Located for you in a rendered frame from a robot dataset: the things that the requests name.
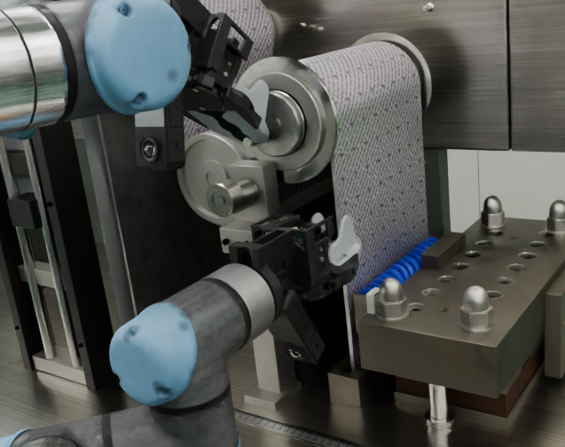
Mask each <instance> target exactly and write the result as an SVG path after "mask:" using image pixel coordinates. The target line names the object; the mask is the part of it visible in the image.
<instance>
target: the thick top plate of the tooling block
mask: <svg viewBox="0 0 565 447"><path fill-rule="evenodd" d="M481 221H482V218H479V219H478V220H477V221H476V222H475V223H473V224H472V225H471V226H470V227H469V228H467V229H466V230H465V231H464V232H463V233H465V235H466V245H465V246H463V248H461V249H460V251H458V252H457V253H456V254H455V255H454V256H453V257H452V258H450V259H449V260H448V261H447V262H446V263H445V264H444V265H442V266H441V267H440V268H439V269H432V268H426V267H421V268H420V269H419V270H418V271H416V272H415V273H414V274H413V275H412V276H410V277H409V278H408V279H407V280H406V281H405V282H404V283H403V284H402V288H403V292H404V296H405V297H406V299H407V309H408V311H409V316H408V318H406V319H404V320H401V321H396V322H386V321H382V320H380V319H378V318H377V314H370V313H367V314H365V315H364V316H363V317H362V318H360V319H359V320H358V321H357V328H358V338H359V348H360V358H361V367H362V368H364V369H367V370H371V371H376V372H379V373H386V374H391V375H395V376H398V377H403V378H406V379H411V380H417V381H422V382H426V383H430V384H434V385H437V386H442V387H446V388H453V389H457V390H461V391H465V392H469V393H473V394H477V395H481V396H488V397H492V398H498V397H499V396H500V394H501V393H502V391H503V390H504V388H505V387H506V385H507V384H508V382H509V381H510V380H511V379H512V377H513V376H514V374H515V373H516V371H517V370H518V368H519V367H520V365H521V364H522V362H523V361H524V359H525V358H526V356H527V355H528V354H529V353H530V351H531V350H532V348H533V347H534V345H535V344H536V342H537V341H538V339H539V338H540V336H541V335H542V333H543V332H544V330H545V292H546V291H547V290H548V288H549V287H550V286H551V284H552V283H553V282H554V281H555V280H556V278H557V277H558V276H559V274H560V273H561V272H562V270H563V269H564V268H565V234H564V235H556V234H555V235H554V234H550V233H547V232H546V231H545V228H546V220H535V219H524V218H512V217H505V222H506V226H504V227H502V228H497V229H487V228H483V227H482V226H481V225H480V223H481ZM471 286H480V287H482V288H483V289H484V290H485V291H486V292H487V294H488V296H489V305H490V306H491V307H492V315H493V321H494V323H495V325H494V328H492V329H491V330H489V331H488V332H483V333H471V332H468V331H465V330H463V329H461V328H460V326H459V321H460V308H461V307H462V306H463V297H464V293H465V292H466V290H467V289H468V288H469V287H471Z"/></svg>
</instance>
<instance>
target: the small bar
mask: <svg viewBox="0 0 565 447"><path fill-rule="evenodd" d="M465 245H466V235H465V233H463V232H453V231H449V232H448V233H446V234H445V235H444V236H443V237H441V238H440V239H439V240H438V241H437V242H436V243H435V244H433V245H432V246H431V247H430V248H428V249H427V250H426V251H425V252H423V253H422V254H421V255H420V257H421V267H426V268H432V269H439V268H440V267H441V266H442V265H444V264H445V263H446V262H447V261H448V260H449V259H450V258H452V257H453V256H454V255H455V254H456V253H457V252H458V251H460V249H461V248H463V246H465Z"/></svg>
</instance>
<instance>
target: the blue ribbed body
mask: <svg viewBox="0 0 565 447"><path fill-rule="evenodd" d="M438 240H439V239H437V238H435V237H428V238H426V239H424V241H422V242H420V244H419V245H418V246H416V247H415V248H414V249H412V250H411V251H410V252H409V253H407V254H406V255H405V256H403V257H402V258H400V260H399V261H397V262H395V263H394V264H393V265H391V266H390V267H389V268H388V269H387V270H385V271H383V273H381V275H379V276H378V277H377V278H375V279H374V280H373V281H372V282H371V283H369V284H367V285H366V286H365V287H364V288H362V289H361V290H360V291H359V292H358V293H359V294H367V293H368V292H370V291H371V290H372V289H373V288H375V287H378V288H380V286H381V282H382V281H383V280H384V279H386V278H395V279H397V280H398V281H399V282H400V284H401V285H402V284H403V283H404V282H405V281H406V280H407V279H408V278H409V277H410V276H412V275H413V274H414V273H415V272H416V271H418V270H419V269H420V268H421V257H420V255H421V254H422V253H423V252H425V251H426V250H427V249H428V248H430V247H431V246H432V245H433V244H435V243H436V242H437V241H438Z"/></svg>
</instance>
